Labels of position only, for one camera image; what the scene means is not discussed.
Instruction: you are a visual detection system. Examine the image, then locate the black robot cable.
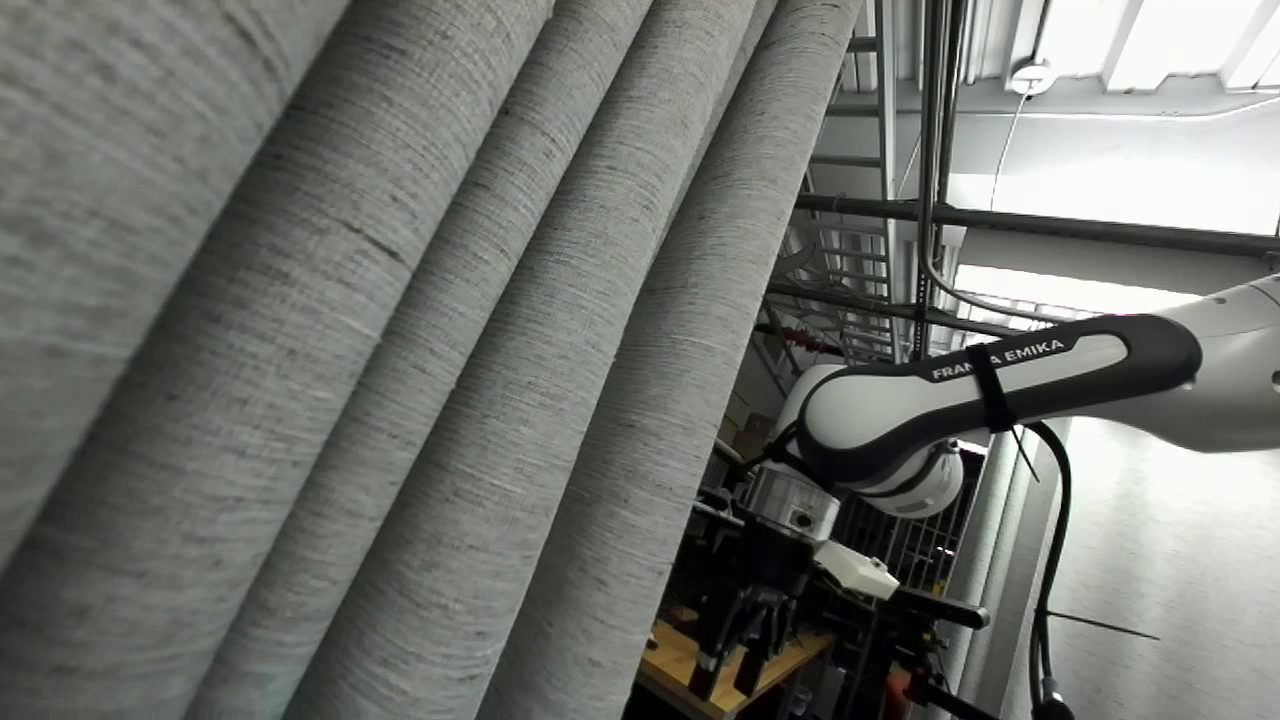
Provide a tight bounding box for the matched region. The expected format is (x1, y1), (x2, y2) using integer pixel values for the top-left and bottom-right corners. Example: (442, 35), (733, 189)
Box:
(1014, 415), (1080, 720)

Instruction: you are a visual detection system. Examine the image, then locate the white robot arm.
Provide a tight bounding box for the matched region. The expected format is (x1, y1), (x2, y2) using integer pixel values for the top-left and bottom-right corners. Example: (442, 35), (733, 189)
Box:
(744, 278), (1280, 543)

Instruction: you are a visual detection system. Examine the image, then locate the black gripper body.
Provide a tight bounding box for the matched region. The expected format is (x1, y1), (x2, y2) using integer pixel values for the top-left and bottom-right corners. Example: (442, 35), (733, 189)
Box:
(736, 460), (842, 542)

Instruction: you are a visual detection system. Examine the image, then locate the wooden workbench top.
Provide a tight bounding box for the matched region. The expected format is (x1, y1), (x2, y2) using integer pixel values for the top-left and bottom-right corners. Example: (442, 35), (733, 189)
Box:
(636, 612), (837, 720)

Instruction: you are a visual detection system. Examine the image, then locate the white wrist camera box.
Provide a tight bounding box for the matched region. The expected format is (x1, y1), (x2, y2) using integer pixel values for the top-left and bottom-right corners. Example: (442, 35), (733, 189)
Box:
(817, 542), (900, 600)

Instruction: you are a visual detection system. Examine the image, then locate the ceiling smoke detector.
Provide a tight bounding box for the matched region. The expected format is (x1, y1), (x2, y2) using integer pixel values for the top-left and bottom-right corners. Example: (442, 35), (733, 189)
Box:
(1003, 58), (1057, 96)

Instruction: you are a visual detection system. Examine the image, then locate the grey fabric curtain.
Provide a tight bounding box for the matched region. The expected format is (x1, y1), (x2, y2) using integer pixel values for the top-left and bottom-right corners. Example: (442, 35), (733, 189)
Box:
(0, 0), (864, 720)

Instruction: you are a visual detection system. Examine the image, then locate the black ceiling pipe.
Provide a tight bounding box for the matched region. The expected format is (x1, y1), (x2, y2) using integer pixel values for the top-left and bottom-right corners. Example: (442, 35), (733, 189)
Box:
(797, 197), (1280, 257)

